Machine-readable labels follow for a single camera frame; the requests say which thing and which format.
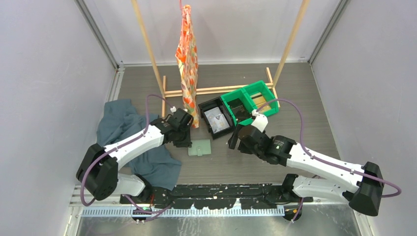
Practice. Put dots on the cards in black bin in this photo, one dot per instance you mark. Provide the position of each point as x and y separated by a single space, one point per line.
216 119

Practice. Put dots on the black storage bin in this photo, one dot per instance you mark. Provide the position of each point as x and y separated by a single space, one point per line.
216 102

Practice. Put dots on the blue-grey cloth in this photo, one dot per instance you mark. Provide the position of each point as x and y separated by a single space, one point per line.
145 153

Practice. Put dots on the green bin left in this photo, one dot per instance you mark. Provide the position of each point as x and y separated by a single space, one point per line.
240 105

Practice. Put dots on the green bin right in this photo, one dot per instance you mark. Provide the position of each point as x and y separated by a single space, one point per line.
258 94

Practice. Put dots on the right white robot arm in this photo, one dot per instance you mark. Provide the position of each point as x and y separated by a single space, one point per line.
357 185

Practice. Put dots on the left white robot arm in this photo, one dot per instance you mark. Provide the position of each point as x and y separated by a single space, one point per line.
99 170

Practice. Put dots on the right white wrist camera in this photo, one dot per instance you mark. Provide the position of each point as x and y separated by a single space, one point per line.
260 121

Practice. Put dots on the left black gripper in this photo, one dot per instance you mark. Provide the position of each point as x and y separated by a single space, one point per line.
186 142

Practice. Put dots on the green card holder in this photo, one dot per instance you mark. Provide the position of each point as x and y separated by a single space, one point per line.
200 148

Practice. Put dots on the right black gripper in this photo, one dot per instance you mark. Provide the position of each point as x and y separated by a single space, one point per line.
232 141

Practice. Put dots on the green bin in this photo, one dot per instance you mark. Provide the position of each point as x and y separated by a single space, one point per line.
240 105
258 94

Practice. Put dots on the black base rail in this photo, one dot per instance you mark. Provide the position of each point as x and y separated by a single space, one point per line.
218 196

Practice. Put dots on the orange floral hanging garment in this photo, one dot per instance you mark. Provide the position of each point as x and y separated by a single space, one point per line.
187 60

